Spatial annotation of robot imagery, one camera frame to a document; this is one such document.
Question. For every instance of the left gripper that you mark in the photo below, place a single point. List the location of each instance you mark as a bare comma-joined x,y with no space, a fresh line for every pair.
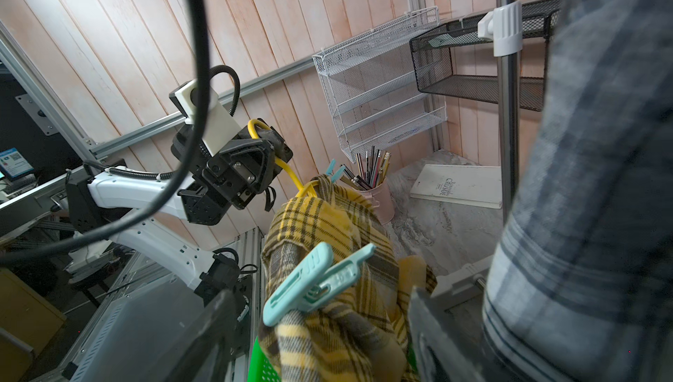
232,177

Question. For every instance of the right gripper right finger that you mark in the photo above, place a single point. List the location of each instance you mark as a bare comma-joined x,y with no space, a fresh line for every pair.
442,351

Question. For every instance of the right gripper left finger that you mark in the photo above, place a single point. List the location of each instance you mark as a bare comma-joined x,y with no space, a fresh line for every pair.
205,344

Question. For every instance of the yellow plastic hanger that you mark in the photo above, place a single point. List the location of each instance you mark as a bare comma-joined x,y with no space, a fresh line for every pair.
284,164

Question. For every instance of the teal clothespin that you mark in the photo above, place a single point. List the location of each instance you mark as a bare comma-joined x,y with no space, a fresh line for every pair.
333,172
316,281

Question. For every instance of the yellow plaid shirt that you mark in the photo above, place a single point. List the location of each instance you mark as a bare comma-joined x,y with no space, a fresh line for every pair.
337,298

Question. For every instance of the teal clothespin front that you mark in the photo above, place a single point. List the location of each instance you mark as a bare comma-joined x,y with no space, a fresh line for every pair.
316,281

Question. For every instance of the green plastic basket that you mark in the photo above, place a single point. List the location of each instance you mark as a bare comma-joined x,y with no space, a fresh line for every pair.
260,368

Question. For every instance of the pink pencil cup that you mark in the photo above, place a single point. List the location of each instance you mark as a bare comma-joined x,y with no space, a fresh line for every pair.
369,178

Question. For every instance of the grey plaid shirt left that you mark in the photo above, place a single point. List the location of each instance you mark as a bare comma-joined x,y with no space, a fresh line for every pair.
580,286

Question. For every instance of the black mesh shelf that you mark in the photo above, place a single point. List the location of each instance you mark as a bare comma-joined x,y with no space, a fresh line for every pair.
452,60

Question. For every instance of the metal clothes rack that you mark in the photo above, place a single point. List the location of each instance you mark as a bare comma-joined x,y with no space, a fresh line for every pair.
502,25

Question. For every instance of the white wire shelf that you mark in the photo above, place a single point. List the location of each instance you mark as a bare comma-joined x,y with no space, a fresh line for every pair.
369,84

